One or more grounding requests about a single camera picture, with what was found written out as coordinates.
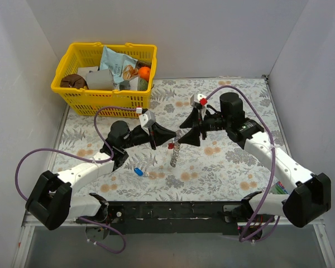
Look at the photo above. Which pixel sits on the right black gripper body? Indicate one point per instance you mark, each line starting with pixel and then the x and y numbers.
pixel 200 125

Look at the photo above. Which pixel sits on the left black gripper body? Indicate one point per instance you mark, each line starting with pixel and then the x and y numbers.
pixel 151 137

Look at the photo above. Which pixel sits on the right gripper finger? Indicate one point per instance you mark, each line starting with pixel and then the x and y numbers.
pixel 191 120
pixel 191 138

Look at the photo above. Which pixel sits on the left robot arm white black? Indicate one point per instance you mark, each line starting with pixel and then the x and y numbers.
pixel 53 198

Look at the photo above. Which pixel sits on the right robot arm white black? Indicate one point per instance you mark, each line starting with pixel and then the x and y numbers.
pixel 307 195

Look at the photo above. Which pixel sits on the loose blue key tag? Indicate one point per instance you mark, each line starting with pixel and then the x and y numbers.
pixel 139 172

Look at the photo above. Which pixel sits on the green item in basket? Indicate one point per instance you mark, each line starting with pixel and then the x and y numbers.
pixel 142 84

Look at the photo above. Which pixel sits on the grey paper cup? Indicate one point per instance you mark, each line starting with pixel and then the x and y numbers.
pixel 100 80

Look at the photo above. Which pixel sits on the orange fruit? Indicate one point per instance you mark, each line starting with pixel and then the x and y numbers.
pixel 144 73

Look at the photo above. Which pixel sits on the yellow plastic basket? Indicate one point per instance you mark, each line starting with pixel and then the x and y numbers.
pixel 123 99

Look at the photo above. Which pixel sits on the light blue snack bag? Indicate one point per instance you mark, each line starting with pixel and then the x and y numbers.
pixel 122 66

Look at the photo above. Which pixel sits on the brown round pastry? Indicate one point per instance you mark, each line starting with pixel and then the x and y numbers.
pixel 73 81

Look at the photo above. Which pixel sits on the white paper in basket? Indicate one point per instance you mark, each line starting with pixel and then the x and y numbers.
pixel 83 71

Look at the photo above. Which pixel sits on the green blue carton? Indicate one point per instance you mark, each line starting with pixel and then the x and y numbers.
pixel 278 188

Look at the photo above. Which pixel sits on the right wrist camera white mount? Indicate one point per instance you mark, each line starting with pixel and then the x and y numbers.
pixel 199 102

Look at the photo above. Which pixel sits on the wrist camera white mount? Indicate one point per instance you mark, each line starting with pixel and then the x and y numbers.
pixel 147 119
pixel 199 102

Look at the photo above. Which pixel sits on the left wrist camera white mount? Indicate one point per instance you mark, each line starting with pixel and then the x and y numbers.
pixel 147 119

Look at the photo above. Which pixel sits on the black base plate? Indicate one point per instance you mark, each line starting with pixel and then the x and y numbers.
pixel 176 217

